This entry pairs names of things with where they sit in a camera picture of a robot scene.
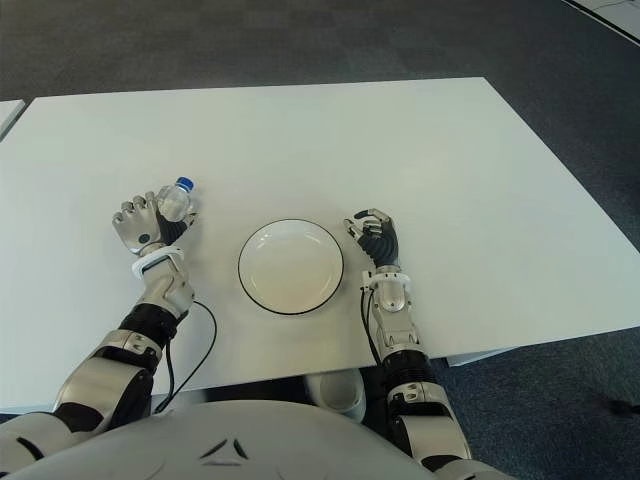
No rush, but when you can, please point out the grey robot torso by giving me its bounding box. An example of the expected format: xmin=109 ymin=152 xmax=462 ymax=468
xmin=0 ymin=398 xmax=524 ymax=480

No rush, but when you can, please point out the silver robot waist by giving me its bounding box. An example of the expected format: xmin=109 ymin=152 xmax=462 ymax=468
xmin=304 ymin=368 xmax=369 ymax=424

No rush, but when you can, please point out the white neighbouring table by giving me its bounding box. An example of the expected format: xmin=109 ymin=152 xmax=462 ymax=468
xmin=0 ymin=99 xmax=27 ymax=142

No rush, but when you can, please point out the white black-rimmed plate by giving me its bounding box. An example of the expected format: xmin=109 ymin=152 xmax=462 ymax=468
xmin=237 ymin=216 xmax=346 ymax=316

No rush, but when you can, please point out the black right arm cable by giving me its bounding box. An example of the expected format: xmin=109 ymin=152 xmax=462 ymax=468
xmin=359 ymin=287 xmax=396 ymax=396

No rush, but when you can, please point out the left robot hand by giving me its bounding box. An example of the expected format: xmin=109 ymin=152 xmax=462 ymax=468
xmin=112 ymin=191 xmax=200 ymax=254

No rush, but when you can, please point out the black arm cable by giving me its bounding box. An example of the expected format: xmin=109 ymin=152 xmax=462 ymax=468
xmin=157 ymin=299 xmax=219 ymax=414
xmin=359 ymin=287 xmax=396 ymax=396

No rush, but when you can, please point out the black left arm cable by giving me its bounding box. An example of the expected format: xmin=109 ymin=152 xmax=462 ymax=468
xmin=157 ymin=299 xmax=219 ymax=414

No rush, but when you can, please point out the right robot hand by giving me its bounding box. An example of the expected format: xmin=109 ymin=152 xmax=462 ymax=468
xmin=342 ymin=206 xmax=402 ymax=271

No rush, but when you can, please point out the clear blue-capped water bottle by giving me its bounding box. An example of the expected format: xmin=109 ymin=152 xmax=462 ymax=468
xmin=154 ymin=175 xmax=197 ymax=224

